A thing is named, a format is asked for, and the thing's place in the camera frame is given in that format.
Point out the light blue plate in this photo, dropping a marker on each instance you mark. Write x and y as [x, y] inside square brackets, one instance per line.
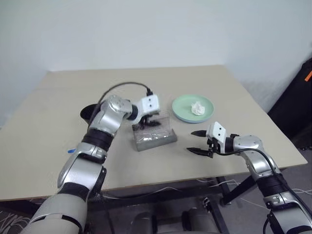
[190, 122]

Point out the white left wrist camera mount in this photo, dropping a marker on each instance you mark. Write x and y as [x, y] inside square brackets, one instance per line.
[150, 104]

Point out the green plate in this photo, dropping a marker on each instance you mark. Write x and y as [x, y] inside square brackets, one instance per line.
[185, 107]

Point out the blue marker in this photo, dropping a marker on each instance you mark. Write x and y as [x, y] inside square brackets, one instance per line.
[71, 151]

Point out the black metal table frame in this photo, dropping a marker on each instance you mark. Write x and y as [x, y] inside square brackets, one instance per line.
[219, 202]

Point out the crumpled white tissue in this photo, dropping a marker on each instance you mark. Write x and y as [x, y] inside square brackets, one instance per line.
[198, 108]

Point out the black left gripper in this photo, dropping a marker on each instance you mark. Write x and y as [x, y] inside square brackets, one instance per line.
[149, 117]

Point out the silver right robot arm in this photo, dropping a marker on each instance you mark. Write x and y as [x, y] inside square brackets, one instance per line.
[253, 146]

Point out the black cup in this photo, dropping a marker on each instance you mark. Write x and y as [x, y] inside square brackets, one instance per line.
[86, 115]

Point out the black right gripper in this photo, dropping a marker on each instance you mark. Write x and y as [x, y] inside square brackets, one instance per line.
[211, 145]

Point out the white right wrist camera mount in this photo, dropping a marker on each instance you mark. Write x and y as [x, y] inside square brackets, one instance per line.
[218, 131]

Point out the dark grey rounded shape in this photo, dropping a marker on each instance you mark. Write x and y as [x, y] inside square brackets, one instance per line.
[144, 223]

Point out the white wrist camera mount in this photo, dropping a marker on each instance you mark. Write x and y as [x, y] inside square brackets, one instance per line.
[150, 104]
[218, 131]

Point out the black bag with orange tag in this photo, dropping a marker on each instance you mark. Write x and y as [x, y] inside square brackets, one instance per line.
[292, 107]

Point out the transparent glasses case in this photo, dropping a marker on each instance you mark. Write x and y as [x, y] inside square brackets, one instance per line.
[156, 143]

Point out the small black white clamp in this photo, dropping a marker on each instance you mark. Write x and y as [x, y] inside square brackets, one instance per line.
[206, 204]

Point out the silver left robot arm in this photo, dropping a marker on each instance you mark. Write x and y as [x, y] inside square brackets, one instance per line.
[80, 170]

